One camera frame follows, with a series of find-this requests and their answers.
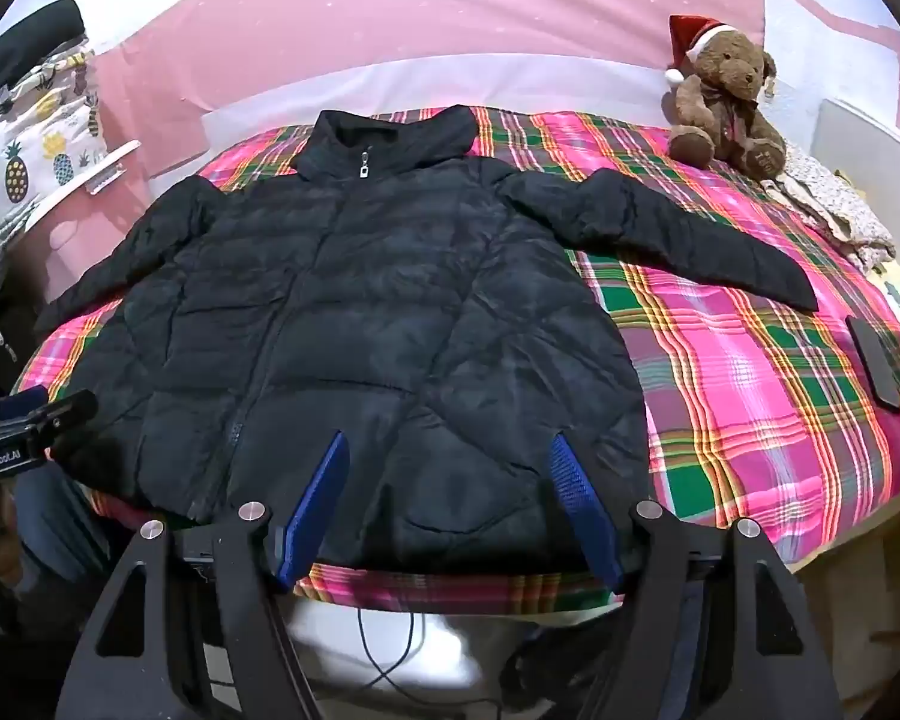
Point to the black bag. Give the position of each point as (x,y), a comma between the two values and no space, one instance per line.
(0,345)

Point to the black cushion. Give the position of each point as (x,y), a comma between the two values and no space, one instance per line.
(30,41)

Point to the brown teddy bear red hat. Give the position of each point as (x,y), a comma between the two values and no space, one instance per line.
(727,97)

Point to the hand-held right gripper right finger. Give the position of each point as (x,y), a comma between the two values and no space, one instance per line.
(577,495)

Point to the black puffer jacket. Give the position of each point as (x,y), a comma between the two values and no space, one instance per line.
(360,315)

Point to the pink plaid bed blanket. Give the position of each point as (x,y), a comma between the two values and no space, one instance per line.
(735,405)

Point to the black phone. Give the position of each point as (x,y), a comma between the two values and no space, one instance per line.
(874,364)

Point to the pineapple print cloth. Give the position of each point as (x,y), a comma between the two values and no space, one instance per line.
(37,150)

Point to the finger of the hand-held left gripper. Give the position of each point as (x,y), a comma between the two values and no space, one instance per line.
(60,411)

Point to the white board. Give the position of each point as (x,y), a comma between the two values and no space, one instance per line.
(862,139)

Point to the white shelf bracket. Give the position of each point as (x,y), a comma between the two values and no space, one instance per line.
(94,172)

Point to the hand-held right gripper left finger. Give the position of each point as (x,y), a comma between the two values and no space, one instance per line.
(316,495)

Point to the floral beige cloth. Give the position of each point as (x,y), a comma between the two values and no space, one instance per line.
(832,202)

